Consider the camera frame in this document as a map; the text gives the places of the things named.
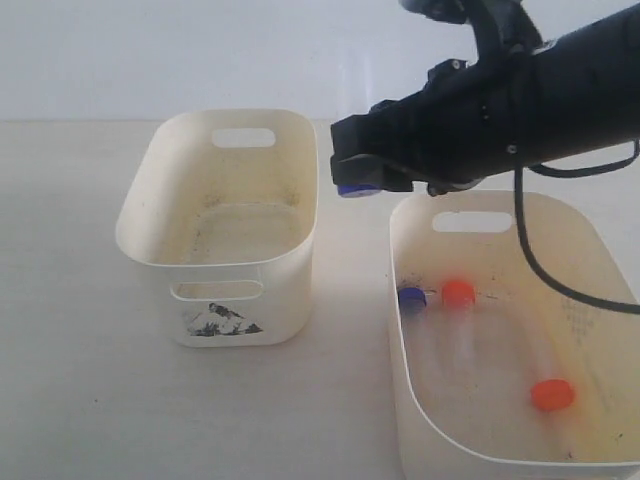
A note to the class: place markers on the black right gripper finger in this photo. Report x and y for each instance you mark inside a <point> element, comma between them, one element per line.
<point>368,174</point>

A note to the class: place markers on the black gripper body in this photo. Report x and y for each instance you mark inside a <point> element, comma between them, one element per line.
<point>459,129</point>

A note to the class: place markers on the cream plastic bin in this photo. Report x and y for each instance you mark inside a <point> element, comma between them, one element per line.
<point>219,225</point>
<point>478,424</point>

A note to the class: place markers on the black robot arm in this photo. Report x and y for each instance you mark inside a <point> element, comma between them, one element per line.
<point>525,101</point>

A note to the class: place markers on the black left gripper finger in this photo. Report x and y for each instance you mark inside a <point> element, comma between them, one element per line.
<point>364,134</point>

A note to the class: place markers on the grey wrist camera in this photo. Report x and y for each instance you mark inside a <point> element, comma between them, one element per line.
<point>443,11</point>

